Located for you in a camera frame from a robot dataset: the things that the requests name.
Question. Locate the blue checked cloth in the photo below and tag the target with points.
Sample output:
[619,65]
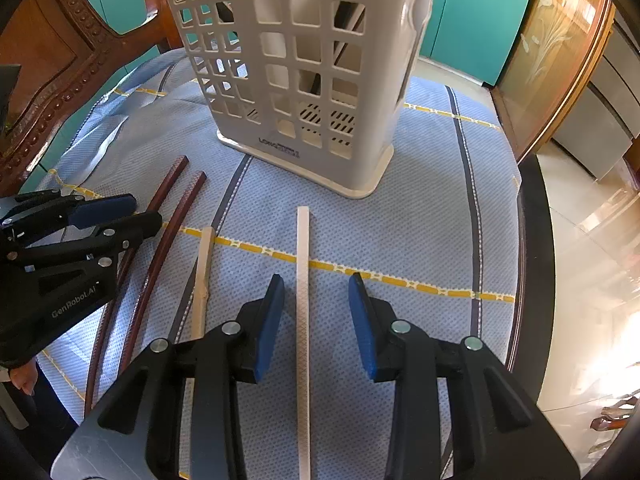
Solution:
[425,210]

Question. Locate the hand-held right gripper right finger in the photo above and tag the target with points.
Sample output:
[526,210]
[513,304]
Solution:
[367,330]

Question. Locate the wood framed glass door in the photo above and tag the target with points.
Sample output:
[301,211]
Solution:
[555,60]

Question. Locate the person's left hand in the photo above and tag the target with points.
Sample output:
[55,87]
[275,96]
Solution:
[22,379]

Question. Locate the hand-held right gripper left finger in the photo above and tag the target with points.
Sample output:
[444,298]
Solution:
[265,330]

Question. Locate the white chopstick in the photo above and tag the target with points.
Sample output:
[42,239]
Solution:
[206,270]
[303,260]

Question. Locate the brown chopstick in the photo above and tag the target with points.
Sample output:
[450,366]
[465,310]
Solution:
[170,180]
[165,250]

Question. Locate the carved wooden chair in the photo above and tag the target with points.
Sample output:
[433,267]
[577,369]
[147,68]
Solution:
[60,60]

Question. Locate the teal base cabinets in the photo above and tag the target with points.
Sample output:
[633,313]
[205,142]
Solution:
[475,20]

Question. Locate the silver refrigerator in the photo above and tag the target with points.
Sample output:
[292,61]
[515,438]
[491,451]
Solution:
[600,110]

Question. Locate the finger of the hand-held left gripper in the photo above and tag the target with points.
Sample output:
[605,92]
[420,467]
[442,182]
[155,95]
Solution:
[135,227]
[102,207]

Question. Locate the white plastic chopstick holder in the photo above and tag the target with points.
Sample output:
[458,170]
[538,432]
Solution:
[280,50]

